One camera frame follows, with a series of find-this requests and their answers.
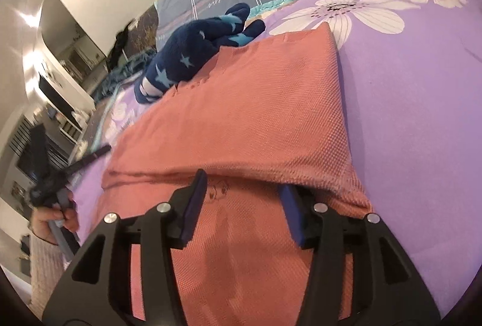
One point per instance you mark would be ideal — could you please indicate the white shelf unit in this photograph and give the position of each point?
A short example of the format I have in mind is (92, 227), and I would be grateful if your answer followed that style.
(71, 130)

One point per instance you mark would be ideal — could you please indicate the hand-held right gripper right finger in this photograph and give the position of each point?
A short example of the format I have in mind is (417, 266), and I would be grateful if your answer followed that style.
(292, 216)

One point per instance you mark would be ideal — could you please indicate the black clothing item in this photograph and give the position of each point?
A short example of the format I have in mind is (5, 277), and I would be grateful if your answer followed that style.
(118, 47)

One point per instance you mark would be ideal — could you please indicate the navy star-print fleece garment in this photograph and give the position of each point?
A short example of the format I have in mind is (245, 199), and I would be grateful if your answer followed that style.
(188, 53)

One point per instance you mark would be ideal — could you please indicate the person's left forearm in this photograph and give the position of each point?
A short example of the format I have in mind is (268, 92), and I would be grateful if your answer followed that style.
(47, 273)

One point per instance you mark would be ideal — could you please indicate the person's left hand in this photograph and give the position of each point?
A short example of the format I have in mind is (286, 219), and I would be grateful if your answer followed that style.
(60, 222)

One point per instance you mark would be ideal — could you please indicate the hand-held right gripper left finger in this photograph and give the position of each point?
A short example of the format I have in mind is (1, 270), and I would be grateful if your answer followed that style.
(192, 209)

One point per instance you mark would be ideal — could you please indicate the black television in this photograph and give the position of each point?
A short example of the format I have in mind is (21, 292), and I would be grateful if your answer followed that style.
(54, 94)

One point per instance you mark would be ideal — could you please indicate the brown patterned cloth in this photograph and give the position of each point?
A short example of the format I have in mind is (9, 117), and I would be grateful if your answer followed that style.
(145, 28)

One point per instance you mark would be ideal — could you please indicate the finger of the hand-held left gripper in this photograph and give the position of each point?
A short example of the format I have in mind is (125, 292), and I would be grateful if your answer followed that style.
(88, 160)

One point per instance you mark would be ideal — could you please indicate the purple floral bedsheet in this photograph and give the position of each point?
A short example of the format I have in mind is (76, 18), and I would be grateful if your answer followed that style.
(406, 92)

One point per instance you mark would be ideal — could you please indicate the salmon knit garment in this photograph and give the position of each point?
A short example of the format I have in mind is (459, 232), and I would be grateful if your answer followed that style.
(241, 145)

